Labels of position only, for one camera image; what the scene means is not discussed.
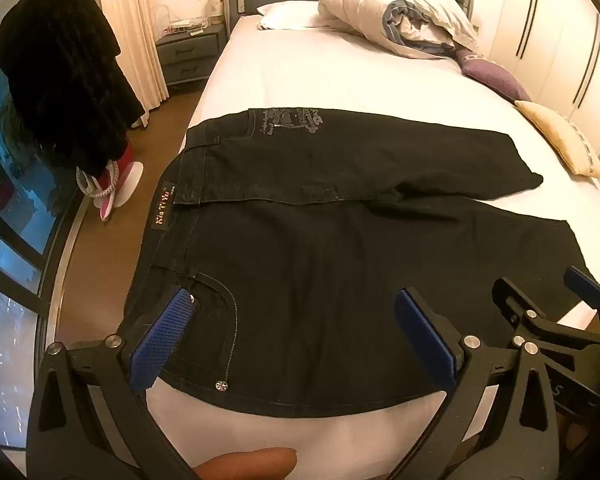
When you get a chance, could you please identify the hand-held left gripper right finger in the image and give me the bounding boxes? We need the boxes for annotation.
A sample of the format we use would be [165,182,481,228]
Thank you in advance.
[394,287,563,480]

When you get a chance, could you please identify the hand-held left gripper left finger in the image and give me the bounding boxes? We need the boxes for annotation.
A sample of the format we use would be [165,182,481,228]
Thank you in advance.
[25,287,198,480]

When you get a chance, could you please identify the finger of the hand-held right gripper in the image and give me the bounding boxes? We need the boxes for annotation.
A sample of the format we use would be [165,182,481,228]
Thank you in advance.
[491,276,600,350]
[564,266,600,332]

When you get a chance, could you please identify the black denim pants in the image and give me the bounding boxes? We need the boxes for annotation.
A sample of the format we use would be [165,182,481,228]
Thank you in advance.
[115,107,600,418]

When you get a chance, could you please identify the person's left hand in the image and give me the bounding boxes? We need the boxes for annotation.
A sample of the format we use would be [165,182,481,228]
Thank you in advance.
[192,447,298,480]

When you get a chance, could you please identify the yellow cushion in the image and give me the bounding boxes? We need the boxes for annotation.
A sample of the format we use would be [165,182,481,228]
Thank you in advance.
[514,100,600,179]

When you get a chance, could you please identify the large glass window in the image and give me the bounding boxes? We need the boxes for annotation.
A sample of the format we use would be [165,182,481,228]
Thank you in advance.
[0,10,81,451]

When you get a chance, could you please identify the purple cushion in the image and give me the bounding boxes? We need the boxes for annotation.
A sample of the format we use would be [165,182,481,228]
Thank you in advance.
[455,49,533,103]

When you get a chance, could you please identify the black hanging garment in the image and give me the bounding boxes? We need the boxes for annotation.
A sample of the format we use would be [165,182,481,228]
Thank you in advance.
[0,0,146,176]

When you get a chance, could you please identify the grey nightstand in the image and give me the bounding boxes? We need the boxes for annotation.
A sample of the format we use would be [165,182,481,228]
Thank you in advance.
[155,22,228,88]

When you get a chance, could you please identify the white wardrobe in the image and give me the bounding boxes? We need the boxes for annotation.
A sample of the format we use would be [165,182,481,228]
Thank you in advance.
[472,0,600,156]

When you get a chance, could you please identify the bed with white sheet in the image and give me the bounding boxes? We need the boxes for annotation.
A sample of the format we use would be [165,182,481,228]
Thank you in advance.
[47,10,600,480]

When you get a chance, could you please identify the cream curtain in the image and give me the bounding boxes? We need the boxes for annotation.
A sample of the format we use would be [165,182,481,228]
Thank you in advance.
[70,0,171,128]

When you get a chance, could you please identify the white and blue folded duvet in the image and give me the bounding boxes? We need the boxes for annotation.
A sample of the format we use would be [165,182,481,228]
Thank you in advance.
[317,0,481,61]

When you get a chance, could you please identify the white pillow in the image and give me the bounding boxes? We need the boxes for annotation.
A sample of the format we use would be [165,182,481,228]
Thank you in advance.
[256,1,331,31]

